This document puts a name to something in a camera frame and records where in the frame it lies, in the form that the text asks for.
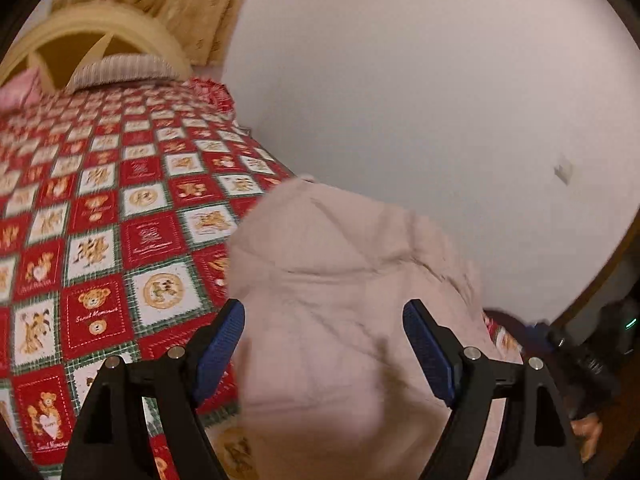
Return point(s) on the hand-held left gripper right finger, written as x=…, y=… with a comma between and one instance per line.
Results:
x=431, y=355

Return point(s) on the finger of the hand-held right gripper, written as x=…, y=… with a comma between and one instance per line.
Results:
x=542, y=327

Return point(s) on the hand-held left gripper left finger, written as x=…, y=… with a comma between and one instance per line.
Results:
x=220, y=350

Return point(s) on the beige pink down jacket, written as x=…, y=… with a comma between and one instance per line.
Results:
x=340, y=310

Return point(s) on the person's right hand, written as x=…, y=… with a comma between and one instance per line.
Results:
x=587, y=430

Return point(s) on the red printed bear quilt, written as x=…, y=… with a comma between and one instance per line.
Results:
x=110, y=220

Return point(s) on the red floral pillow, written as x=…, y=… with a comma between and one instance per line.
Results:
x=212, y=92

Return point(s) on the striped pillow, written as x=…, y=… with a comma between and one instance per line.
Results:
x=120, y=70

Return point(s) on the pink floral pillow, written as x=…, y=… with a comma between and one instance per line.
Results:
x=17, y=91

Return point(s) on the cream round headboard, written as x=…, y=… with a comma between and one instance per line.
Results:
x=85, y=40

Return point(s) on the beige patterned curtain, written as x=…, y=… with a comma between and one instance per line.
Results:
x=165, y=0

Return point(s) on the white wall socket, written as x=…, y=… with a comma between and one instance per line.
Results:
x=565, y=172

